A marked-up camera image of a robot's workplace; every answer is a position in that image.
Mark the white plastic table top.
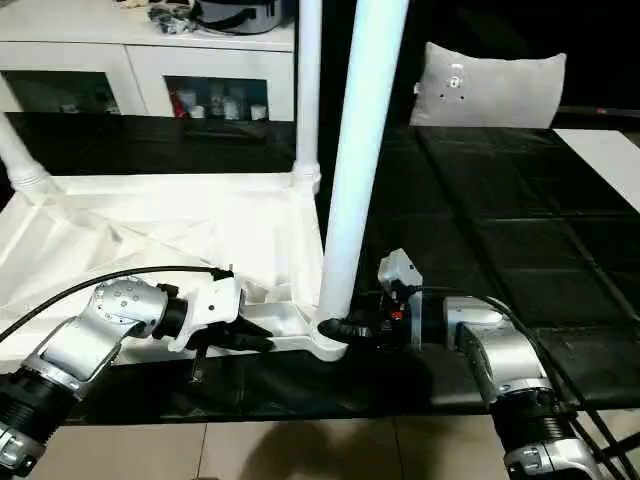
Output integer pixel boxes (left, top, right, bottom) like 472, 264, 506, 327
0, 169, 351, 365

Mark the white plastic table leg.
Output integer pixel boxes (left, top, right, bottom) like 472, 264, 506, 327
317, 0, 412, 326
0, 113, 51, 195
293, 0, 322, 189

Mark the black table mat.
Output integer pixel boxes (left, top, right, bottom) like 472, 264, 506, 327
0, 110, 640, 421

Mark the grey cushion with metal fittings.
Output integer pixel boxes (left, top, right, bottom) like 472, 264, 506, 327
408, 41, 569, 129

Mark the white flat board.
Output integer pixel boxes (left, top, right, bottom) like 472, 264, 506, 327
554, 128, 640, 199

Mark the black box with gold label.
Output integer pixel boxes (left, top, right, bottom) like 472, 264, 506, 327
292, 0, 436, 126

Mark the white glass-door cabinet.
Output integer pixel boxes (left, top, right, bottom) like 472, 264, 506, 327
0, 9, 296, 122

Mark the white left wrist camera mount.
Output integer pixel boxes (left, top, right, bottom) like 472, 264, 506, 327
167, 274, 246, 354

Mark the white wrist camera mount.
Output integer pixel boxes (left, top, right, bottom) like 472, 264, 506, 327
167, 274, 246, 354
378, 248, 425, 351

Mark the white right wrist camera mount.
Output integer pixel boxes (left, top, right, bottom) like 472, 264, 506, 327
378, 248, 425, 351

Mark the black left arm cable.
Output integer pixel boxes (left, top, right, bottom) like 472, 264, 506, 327
0, 266, 235, 341

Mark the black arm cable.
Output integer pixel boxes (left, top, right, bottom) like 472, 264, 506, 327
414, 285, 632, 480
0, 266, 235, 341

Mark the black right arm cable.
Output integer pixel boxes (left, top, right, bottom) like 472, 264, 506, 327
414, 285, 632, 480

